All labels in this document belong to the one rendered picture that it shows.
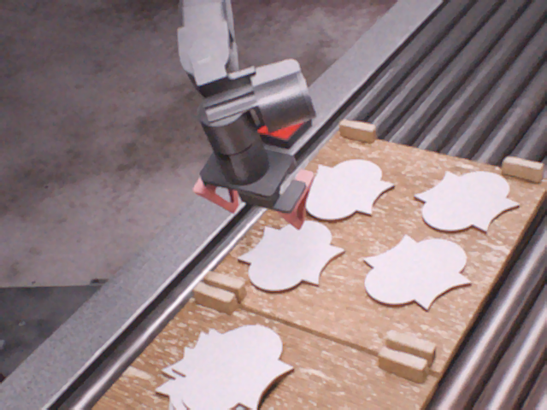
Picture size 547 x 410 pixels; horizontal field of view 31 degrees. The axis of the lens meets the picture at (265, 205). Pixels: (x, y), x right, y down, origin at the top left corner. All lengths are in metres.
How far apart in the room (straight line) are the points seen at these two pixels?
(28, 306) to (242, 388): 1.36
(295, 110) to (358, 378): 0.33
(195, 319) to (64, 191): 1.98
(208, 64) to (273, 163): 0.15
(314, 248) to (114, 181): 1.92
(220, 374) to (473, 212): 0.44
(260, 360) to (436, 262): 0.29
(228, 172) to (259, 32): 2.80
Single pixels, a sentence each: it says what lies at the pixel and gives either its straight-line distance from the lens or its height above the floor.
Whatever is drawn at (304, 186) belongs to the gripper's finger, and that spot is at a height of 1.12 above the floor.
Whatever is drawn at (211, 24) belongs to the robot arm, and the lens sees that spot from 1.12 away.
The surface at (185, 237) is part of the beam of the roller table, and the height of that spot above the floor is 0.91.
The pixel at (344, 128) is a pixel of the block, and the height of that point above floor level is 0.96.
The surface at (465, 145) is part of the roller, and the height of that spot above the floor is 0.92.
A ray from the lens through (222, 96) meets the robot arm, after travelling 1.10.
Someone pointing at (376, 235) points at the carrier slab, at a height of 0.94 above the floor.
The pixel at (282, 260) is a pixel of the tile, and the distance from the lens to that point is 1.32.
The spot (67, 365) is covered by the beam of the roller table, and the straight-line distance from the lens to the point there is 1.29.
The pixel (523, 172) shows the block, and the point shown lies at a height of 0.95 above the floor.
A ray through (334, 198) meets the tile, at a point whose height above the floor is 0.94.
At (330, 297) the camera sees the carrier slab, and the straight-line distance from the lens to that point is 1.27.
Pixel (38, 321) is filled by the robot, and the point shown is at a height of 0.26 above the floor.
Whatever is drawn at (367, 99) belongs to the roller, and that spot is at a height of 0.92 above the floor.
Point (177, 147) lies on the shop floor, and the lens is 3.30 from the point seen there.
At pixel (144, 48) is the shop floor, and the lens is 3.94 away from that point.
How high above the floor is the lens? 1.81
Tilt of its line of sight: 38 degrees down
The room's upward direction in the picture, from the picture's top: 8 degrees counter-clockwise
